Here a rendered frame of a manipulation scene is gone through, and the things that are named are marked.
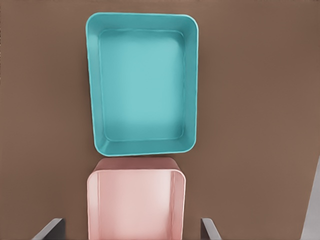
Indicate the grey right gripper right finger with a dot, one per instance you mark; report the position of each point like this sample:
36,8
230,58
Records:
209,229

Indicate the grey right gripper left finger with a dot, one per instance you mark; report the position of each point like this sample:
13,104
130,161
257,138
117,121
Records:
51,230

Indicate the pink rectangular tray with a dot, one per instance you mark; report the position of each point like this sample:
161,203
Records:
136,202

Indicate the teal rectangular tray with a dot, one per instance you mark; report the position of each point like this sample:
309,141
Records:
142,87

